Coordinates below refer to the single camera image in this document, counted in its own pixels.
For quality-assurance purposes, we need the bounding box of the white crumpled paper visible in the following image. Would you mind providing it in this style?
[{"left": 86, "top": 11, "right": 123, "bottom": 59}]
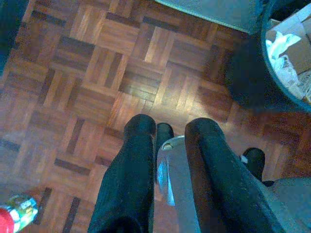
[{"left": 265, "top": 31, "right": 304, "bottom": 98}]

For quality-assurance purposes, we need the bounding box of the brown cardboard piece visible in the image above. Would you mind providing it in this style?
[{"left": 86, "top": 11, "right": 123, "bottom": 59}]
[{"left": 267, "top": 3, "right": 311, "bottom": 76}]

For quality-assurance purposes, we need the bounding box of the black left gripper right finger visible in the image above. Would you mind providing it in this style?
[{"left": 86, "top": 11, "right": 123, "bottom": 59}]
[{"left": 184, "top": 117, "right": 285, "bottom": 233}]

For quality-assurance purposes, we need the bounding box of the black robot right foot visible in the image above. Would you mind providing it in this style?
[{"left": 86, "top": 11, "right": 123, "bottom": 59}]
[{"left": 240, "top": 147, "right": 275, "bottom": 187}]

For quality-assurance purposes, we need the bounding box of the black robot left foot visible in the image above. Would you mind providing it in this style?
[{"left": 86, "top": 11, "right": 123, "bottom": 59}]
[{"left": 155, "top": 122, "right": 175, "bottom": 156}]

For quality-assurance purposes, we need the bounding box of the black round waste bin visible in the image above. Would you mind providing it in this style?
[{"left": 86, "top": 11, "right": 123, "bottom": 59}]
[{"left": 225, "top": 0, "right": 311, "bottom": 114}]

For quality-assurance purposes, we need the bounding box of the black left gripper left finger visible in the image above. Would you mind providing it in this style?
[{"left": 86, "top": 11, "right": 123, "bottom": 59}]
[{"left": 87, "top": 113, "right": 156, "bottom": 233}]

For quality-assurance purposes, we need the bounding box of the colourful can with red lid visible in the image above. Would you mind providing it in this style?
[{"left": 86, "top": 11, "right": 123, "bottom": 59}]
[{"left": 0, "top": 194, "right": 39, "bottom": 233}]

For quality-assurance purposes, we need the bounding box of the silver robot right leg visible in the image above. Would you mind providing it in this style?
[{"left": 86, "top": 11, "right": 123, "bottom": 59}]
[{"left": 263, "top": 178, "right": 311, "bottom": 233}]

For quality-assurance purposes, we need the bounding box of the black robot foot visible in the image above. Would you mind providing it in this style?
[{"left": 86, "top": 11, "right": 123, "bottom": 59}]
[
  {"left": 240, "top": 147, "right": 275, "bottom": 187},
  {"left": 155, "top": 122, "right": 175, "bottom": 156}
]

